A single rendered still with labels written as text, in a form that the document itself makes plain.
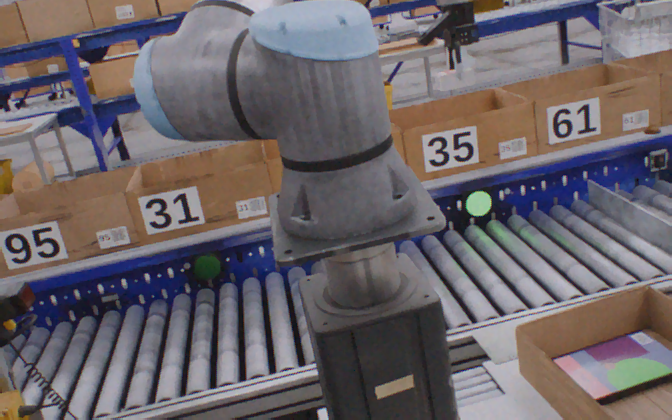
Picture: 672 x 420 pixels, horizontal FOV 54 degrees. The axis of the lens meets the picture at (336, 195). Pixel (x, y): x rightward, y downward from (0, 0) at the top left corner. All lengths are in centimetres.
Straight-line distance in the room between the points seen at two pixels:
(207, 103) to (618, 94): 147
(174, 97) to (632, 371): 87
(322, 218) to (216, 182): 104
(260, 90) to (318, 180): 13
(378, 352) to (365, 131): 30
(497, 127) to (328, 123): 121
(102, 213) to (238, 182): 38
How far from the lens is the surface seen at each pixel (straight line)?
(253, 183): 184
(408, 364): 93
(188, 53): 89
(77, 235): 193
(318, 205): 82
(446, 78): 193
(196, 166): 213
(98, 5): 640
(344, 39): 77
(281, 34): 77
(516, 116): 197
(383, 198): 82
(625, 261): 170
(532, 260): 171
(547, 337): 130
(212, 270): 185
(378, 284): 91
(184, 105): 88
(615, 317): 137
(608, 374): 125
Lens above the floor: 152
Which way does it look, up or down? 19 degrees down
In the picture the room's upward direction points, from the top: 11 degrees counter-clockwise
